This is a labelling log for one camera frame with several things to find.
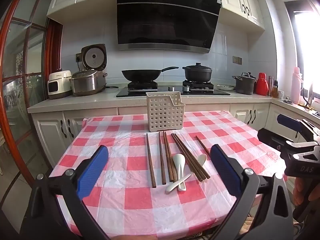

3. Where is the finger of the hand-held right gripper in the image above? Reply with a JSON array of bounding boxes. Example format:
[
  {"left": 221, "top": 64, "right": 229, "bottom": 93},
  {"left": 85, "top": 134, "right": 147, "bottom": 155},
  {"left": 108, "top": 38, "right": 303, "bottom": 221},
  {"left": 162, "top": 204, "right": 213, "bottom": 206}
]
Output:
[
  {"left": 257, "top": 128, "right": 320, "bottom": 160},
  {"left": 277, "top": 114, "right": 320, "bottom": 143}
]

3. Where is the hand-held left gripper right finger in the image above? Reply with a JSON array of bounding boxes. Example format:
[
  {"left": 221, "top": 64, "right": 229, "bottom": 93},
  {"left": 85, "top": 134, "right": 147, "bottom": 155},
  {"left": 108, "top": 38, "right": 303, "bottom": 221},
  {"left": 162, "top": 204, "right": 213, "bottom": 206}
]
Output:
[{"left": 210, "top": 144, "right": 294, "bottom": 240}]

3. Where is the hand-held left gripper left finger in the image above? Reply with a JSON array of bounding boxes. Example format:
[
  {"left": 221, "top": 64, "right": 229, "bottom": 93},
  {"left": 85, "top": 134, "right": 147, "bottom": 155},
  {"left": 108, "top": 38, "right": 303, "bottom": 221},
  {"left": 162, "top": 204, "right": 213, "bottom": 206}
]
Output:
[{"left": 20, "top": 145, "right": 109, "bottom": 240}]

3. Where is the white ceramic spoon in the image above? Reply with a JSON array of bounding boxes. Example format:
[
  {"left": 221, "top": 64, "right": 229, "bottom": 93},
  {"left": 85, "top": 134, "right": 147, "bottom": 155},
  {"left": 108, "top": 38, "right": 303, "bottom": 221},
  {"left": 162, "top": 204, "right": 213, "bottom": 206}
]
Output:
[
  {"left": 165, "top": 154, "right": 208, "bottom": 194},
  {"left": 172, "top": 154, "right": 187, "bottom": 191}
]

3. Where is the bunch of wooden chopsticks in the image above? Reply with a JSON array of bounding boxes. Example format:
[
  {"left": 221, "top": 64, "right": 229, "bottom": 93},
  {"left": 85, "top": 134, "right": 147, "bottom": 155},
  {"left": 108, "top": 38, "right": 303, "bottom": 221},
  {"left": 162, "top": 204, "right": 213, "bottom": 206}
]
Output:
[{"left": 146, "top": 131, "right": 211, "bottom": 188}]

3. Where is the white plastic utensil basket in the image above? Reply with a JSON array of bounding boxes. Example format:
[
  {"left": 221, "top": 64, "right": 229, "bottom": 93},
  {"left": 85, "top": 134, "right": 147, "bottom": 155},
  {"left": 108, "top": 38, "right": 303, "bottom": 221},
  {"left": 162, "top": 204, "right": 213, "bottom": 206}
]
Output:
[{"left": 146, "top": 91, "right": 186, "bottom": 133}]

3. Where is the person's right hand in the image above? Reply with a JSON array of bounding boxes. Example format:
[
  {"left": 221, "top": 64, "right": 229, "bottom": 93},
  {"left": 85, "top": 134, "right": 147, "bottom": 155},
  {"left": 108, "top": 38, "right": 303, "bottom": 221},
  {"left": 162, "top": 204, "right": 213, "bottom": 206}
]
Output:
[{"left": 293, "top": 177, "right": 320, "bottom": 207}]

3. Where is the red checkered tablecloth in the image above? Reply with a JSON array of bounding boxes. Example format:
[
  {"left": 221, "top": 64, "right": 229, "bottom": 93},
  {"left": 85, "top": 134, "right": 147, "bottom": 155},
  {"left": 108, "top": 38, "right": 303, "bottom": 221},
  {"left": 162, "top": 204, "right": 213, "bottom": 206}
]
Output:
[{"left": 49, "top": 110, "right": 288, "bottom": 240}]

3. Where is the pink bottle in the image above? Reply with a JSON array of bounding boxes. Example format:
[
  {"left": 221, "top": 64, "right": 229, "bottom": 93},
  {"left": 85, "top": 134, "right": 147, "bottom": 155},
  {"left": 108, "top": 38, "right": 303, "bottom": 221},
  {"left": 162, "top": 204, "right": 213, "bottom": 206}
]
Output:
[{"left": 291, "top": 67, "right": 303, "bottom": 105}]

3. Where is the steel bottle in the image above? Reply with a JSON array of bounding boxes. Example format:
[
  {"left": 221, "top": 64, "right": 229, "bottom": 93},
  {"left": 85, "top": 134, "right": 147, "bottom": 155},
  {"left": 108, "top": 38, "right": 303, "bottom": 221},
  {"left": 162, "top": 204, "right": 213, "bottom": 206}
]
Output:
[{"left": 268, "top": 75, "right": 275, "bottom": 97}]

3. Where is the red thermos jug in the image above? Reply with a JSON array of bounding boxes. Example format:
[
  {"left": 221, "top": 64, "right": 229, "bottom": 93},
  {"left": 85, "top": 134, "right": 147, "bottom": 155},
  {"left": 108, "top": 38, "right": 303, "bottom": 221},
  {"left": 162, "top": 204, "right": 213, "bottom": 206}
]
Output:
[{"left": 255, "top": 72, "right": 269, "bottom": 96}]

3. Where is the grey lidded stockpot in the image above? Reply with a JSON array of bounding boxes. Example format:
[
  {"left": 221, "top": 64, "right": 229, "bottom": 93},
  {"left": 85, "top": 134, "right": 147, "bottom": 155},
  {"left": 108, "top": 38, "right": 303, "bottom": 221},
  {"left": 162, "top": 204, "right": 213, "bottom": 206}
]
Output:
[{"left": 232, "top": 72, "right": 257, "bottom": 95}]

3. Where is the bright window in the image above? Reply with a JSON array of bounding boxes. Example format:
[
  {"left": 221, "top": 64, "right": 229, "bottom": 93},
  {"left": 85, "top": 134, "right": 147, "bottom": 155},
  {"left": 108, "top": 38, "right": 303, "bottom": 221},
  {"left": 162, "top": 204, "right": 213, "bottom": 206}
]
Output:
[{"left": 284, "top": 0, "right": 320, "bottom": 110}]

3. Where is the silver pressure cooker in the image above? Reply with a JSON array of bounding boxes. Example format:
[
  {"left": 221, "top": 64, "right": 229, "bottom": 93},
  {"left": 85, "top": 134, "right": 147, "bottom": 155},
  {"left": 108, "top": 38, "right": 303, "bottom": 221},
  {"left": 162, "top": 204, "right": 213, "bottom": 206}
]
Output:
[{"left": 71, "top": 69, "right": 108, "bottom": 97}]

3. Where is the black glass gas cooktop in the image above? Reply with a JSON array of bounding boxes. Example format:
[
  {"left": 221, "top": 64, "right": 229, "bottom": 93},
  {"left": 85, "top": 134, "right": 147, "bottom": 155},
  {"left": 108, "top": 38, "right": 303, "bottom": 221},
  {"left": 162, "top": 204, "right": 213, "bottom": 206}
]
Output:
[{"left": 116, "top": 80, "right": 231, "bottom": 98}]

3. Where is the small white cooker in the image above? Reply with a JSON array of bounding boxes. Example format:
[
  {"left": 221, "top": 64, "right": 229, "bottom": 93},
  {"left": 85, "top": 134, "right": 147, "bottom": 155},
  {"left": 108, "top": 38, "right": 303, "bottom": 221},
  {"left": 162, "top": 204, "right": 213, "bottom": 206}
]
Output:
[{"left": 47, "top": 70, "right": 73, "bottom": 100}]

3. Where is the black lidded pot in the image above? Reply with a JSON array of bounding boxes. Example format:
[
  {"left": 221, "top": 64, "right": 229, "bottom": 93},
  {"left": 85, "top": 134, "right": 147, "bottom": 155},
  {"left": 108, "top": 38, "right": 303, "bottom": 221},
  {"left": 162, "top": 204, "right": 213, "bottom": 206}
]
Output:
[{"left": 182, "top": 63, "right": 213, "bottom": 83}]

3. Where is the black wok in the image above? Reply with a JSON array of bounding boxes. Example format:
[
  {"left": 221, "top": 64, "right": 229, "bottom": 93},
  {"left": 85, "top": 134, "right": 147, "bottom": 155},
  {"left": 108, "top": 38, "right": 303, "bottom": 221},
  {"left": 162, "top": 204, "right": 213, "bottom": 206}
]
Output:
[{"left": 121, "top": 66, "right": 179, "bottom": 82}]

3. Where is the red wooden glass door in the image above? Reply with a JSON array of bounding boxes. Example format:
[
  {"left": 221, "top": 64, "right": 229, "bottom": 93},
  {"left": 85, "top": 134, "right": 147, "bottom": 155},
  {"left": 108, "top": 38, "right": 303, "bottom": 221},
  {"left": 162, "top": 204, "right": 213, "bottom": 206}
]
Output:
[{"left": 0, "top": 0, "right": 63, "bottom": 230}]

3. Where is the black range hood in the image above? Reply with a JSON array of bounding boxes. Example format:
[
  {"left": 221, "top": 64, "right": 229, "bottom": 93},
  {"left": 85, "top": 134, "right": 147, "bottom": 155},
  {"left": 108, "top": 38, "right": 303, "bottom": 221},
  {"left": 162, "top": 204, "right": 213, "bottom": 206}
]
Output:
[{"left": 116, "top": 0, "right": 223, "bottom": 54}]

